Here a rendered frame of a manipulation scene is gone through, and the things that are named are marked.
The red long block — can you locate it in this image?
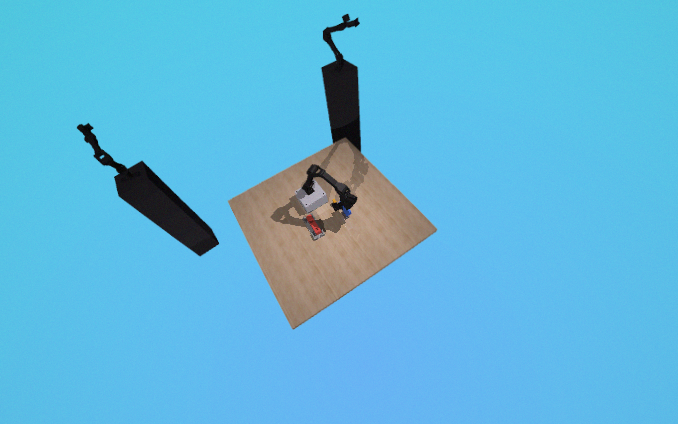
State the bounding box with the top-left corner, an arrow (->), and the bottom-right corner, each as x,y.
306,214 -> 322,235

